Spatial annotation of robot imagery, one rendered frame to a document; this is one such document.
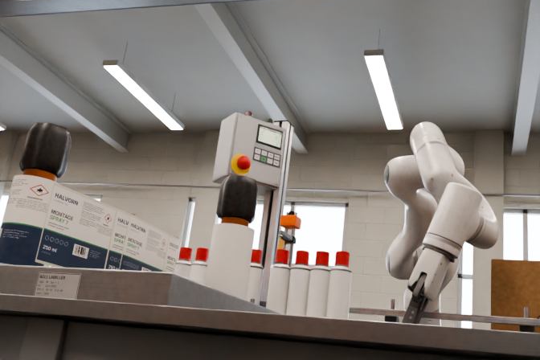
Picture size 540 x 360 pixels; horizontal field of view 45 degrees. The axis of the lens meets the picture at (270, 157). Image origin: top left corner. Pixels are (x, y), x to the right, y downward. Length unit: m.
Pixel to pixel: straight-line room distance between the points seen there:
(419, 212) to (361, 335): 1.39
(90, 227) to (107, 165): 7.48
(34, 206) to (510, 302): 1.09
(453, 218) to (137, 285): 0.84
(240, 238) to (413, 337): 0.76
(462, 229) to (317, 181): 6.17
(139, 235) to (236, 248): 0.22
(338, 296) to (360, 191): 5.84
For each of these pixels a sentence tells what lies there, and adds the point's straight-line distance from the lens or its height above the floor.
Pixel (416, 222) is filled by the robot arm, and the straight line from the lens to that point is 2.05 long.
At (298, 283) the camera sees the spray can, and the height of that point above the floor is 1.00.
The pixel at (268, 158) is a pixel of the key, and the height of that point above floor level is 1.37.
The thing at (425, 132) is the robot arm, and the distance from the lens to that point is 1.78.
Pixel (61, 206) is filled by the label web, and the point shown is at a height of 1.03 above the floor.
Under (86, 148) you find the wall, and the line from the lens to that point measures 9.07.
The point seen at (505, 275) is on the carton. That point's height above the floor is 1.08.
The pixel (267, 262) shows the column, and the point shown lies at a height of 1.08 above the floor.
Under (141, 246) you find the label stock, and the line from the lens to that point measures 1.43.
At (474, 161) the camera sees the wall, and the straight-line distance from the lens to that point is 7.39.
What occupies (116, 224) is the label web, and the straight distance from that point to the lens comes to 1.36.
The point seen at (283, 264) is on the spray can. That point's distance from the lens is 1.62.
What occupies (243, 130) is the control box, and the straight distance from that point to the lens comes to 1.82.
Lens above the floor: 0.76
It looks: 19 degrees up
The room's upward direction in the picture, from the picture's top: 7 degrees clockwise
